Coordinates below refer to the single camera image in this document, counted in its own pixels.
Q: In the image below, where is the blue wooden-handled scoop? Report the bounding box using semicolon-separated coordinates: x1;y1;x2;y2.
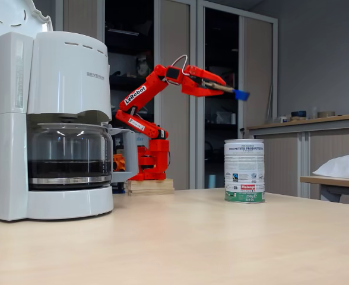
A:
204;81;250;102

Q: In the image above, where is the white coffee tin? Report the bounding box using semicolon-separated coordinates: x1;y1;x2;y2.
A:
224;138;266;204

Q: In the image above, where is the white drip coffee maker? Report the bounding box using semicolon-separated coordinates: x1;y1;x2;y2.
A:
0;31;115;222

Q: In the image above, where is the white plastic coffee maker lid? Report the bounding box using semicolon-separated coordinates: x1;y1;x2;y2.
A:
0;0;53;50

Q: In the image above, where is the beige open storage cabinet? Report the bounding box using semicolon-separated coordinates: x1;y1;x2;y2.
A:
55;0;198;191
196;0;279;197

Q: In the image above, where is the low sideboard wooden top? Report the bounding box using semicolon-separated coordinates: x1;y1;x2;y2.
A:
247;113;349;205

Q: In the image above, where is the wooden base block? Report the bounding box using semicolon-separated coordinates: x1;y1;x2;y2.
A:
123;178;175;196

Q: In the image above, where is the orange clamp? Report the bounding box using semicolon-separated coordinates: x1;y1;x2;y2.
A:
112;153;126;172

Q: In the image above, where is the wooden desk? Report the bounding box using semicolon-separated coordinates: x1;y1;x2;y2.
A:
300;175;349;202

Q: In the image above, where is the white plastic bag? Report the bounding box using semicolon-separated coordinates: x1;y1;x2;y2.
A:
312;150;349;180

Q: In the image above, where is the glass carafe grey handle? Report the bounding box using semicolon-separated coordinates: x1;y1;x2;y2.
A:
27;122;139;191

